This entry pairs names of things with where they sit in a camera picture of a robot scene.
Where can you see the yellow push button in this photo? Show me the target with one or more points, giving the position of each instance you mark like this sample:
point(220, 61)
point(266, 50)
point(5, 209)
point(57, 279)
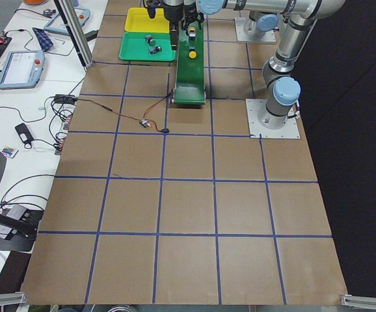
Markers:
point(191, 33)
point(192, 54)

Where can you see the aluminium frame post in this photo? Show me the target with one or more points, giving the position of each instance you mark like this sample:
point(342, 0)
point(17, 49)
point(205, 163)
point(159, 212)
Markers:
point(70, 19)

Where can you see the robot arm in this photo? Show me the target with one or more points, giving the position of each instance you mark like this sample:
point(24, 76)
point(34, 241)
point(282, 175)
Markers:
point(265, 20)
point(251, 48)

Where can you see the green conveyor belt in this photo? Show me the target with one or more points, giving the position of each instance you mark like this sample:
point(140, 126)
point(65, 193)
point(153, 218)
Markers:
point(189, 87)

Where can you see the green push button switch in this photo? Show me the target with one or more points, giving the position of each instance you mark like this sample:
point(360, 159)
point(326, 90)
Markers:
point(150, 40)

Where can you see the plaid cloth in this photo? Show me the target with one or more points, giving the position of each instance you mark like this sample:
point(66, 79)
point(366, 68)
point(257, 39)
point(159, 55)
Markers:
point(44, 40)

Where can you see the small motor controller board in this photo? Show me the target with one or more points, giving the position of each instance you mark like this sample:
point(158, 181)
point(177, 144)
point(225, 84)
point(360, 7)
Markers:
point(146, 123)

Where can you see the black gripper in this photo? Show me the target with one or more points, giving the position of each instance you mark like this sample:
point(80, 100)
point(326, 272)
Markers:
point(174, 12)
point(192, 15)

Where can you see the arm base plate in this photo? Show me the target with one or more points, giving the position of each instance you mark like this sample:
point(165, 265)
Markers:
point(248, 32)
point(262, 124)

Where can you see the green plastic tray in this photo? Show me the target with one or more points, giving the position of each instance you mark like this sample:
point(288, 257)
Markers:
point(135, 48)

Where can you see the black power adapter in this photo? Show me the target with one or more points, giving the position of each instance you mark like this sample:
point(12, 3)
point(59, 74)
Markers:
point(91, 35)

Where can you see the near teach pendant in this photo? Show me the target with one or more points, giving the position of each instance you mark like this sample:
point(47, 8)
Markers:
point(22, 69)

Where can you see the yellow plastic tray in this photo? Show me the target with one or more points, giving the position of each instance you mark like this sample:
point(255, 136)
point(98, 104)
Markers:
point(139, 21)

